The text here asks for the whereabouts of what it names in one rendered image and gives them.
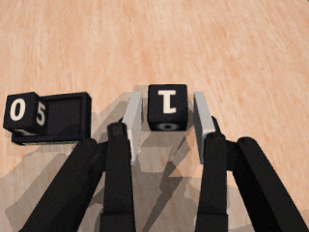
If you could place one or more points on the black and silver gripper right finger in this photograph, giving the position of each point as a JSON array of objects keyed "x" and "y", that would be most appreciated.
[{"x": 267, "y": 202}]

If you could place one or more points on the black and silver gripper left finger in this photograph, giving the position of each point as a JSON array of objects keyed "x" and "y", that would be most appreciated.
[{"x": 65, "y": 202}]

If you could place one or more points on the black cube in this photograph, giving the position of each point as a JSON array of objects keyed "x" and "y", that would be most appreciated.
[
  {"x": 26, "y": 114},
  {"x": 167, "y": 107}
]

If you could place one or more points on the black rectangular tray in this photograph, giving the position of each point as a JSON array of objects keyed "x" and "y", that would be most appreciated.
[{"x": 69, "y": 121}]

